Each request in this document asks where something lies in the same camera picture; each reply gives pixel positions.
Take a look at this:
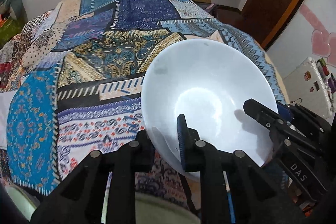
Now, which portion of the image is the white sliding wardrobe door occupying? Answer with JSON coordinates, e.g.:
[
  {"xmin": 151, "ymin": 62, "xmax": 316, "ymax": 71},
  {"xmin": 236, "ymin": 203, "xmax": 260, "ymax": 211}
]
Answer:
[{"xmin": 266, "ymin": 0, "xmax": 335, "ymax": 78}]

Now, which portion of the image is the mint green plate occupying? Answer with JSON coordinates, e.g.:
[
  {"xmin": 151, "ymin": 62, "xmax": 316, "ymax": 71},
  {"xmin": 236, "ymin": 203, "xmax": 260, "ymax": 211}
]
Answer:
[{"xmin": 135, "ymin": 168, "xmax": 201, "ymax": 223}]

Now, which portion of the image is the white flat plate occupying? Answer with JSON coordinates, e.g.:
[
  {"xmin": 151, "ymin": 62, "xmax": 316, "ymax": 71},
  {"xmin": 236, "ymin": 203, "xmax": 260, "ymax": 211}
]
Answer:
[{"xmin": 5, "ymin": 185, "xmax": 41, "ymax": 221}]

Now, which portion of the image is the white spotted bowl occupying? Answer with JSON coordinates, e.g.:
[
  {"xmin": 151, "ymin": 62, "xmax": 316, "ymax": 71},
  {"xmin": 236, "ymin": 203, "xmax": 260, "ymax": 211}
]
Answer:
[{"xmin": 141, "ymin": 39, "xmax": 277, "ymax": 173}]

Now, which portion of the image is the patchwork patterned bedspread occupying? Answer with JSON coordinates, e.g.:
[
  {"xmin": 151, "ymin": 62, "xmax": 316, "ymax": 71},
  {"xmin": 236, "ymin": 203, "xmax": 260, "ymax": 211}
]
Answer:
[{"xmin": 1, "ymin": 0, "xmax": 287, "ymax": 199}]

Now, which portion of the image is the green storage box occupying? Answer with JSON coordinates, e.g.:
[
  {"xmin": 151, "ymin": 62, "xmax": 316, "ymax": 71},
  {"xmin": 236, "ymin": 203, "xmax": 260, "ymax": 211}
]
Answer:
[{"xmin": 0, "ymin": 17, "xmax": 25, "ymax": 48}]

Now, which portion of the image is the white stickered suitcase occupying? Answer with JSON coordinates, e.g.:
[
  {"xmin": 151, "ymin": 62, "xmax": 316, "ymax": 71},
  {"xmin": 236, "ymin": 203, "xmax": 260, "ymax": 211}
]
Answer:
[{"xmin": 284, "ymin": 57, "xmax": 335, "ymax": 119}]

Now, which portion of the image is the right hand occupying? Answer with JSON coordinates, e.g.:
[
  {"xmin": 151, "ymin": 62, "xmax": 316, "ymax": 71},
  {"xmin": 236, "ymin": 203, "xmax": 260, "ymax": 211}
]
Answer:
[{"xmin": 261, "ymin": 160, "xmax": 289, "ymax": 190}]

